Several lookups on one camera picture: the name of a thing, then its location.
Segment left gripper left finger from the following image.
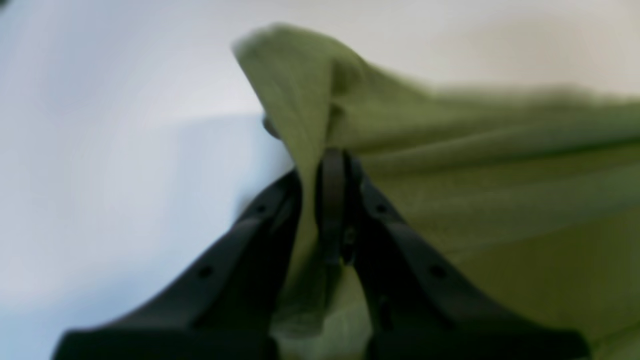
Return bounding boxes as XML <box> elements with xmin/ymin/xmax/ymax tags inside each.
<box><xmin>54</xmin><ymin>170</ymin><xmax>302</xmax><ymax>360</ymax></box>

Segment olive green T-shirt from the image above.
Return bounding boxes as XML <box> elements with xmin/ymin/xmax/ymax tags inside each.
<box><xmin>234</xmin><ymin>24</ymin><xmax>640</xmax><ymax>360</ymax></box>

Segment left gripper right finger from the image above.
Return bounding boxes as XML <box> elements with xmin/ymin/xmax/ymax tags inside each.
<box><xmin>315</xmin><ymin>148</ymin><xmax>592</xmax><ymax>360</ymax></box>

